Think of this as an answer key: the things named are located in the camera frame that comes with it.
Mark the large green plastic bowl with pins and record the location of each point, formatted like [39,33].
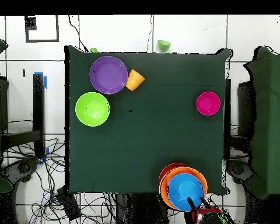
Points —
[92,109]

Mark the black power brick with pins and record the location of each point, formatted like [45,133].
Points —
[68,205]

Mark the small green plastic bowl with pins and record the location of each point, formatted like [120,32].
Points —
[163,44]

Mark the black frame stand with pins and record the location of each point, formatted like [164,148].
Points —
[38,105]

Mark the large orange plastic bowl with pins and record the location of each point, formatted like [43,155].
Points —
[163,189]

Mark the red-orange plastic bowl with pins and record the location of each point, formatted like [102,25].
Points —
[166,169]

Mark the pink plastic bowl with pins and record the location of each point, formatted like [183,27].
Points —
[208,103]

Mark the orange plastic cup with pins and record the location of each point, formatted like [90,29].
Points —
[134,80]

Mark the black wheeled base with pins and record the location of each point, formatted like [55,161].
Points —
[238,169]
[23,168]

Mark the blue plastic bowl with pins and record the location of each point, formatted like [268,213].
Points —
[184,189]

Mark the dark green tablecloth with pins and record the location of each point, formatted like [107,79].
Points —
[142,140]

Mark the purple plastic bowl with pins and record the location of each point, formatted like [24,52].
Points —
[108,75]

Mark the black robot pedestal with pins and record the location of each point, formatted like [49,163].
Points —
[140,210]

